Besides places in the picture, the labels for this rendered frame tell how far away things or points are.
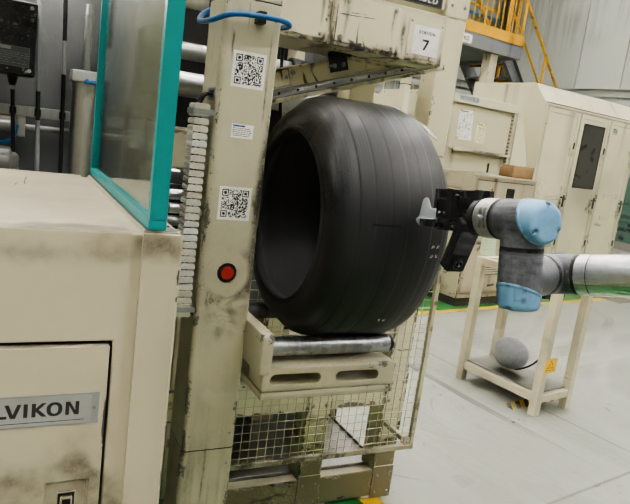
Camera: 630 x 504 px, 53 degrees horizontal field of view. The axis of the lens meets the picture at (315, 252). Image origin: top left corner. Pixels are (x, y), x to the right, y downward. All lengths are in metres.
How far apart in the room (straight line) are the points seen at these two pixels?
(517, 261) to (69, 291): 0.73
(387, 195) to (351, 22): 0.63
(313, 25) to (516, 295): 0.97
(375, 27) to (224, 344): 0.96
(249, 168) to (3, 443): 0.87
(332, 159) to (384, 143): 0.13
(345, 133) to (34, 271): 0.86
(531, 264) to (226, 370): 0.76
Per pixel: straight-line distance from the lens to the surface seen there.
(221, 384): 1.54
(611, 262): 1.19
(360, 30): 1.83
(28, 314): 0.70
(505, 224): 1.12
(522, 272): 1.12
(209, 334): 1.48
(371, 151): 1.37
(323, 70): 1.93
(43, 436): 0.74
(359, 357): 1.60
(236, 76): 1.40
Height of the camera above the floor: 1.39
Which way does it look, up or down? 10 degrees down
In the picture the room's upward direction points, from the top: 8 degrees clockwise
